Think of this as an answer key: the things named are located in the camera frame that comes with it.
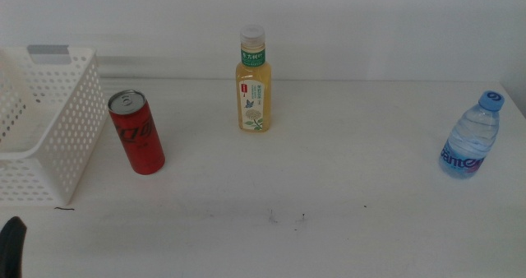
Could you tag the yellow tea bottle green label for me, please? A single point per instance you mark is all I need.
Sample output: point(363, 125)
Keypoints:
point(253, 93)

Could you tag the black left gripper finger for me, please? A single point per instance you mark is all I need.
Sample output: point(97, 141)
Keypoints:
point(12, 249)

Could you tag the red cola can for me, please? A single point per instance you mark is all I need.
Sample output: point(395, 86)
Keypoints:
point(139, 142)

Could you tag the small water bottle blue cap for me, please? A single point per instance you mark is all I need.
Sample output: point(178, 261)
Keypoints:
point(470, 142)

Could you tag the small black thread scrap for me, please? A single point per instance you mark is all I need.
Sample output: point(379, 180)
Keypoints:
point(65, 208)

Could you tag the white perforated plastic basket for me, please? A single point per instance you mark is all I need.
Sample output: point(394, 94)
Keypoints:
point(74, 138)

